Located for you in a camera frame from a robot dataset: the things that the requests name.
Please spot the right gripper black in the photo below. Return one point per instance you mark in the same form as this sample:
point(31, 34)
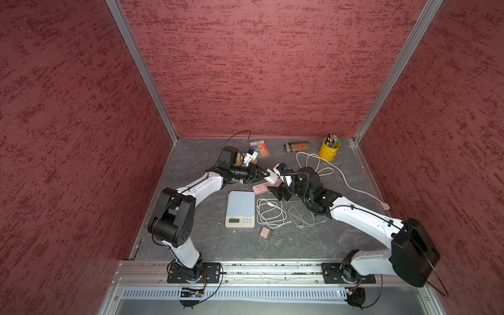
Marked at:
point(283, 189)

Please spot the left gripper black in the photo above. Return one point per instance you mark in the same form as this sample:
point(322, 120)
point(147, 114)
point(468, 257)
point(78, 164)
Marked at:
point(252, 174)

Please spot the white charger adapter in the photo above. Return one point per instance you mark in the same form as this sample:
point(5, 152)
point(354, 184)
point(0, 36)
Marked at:
point(272, 177)

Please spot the pink power strip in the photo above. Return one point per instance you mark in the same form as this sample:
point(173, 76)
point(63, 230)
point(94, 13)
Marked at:
point(263, 188)

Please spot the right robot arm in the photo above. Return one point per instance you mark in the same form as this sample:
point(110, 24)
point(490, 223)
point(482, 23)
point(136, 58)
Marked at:
point(409, 252)

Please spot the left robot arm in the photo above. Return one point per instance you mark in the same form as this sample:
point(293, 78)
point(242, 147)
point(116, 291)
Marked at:
point(173, 216)

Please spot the beige kitchen scale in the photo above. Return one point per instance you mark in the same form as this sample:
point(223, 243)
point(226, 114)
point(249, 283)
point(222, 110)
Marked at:
point(240, 159)

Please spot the blue top kitchen scale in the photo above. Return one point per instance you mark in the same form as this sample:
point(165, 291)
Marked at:
point(240, 210)

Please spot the colourful highlighter pack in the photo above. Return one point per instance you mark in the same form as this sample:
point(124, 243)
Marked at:
point(260, 147)

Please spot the brown pencil case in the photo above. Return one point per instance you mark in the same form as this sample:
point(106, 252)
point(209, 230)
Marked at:
point(298, 146)

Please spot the yellow pen cup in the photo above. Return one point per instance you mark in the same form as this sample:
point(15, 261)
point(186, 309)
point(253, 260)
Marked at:
point(330, 147)

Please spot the pink charger adapter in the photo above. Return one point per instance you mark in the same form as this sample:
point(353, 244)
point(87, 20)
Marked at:
point(266, 233)

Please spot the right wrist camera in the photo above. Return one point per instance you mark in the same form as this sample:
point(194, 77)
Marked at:
point(287, 179)

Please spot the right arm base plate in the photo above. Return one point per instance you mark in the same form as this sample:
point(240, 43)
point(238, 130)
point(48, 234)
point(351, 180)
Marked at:
point(334, 273)

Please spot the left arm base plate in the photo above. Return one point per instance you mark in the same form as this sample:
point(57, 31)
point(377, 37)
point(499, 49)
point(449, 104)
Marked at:
point(200, 274)

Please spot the aluminium front rail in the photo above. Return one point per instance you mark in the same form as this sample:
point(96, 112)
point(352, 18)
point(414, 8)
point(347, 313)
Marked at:
point(244, 273)

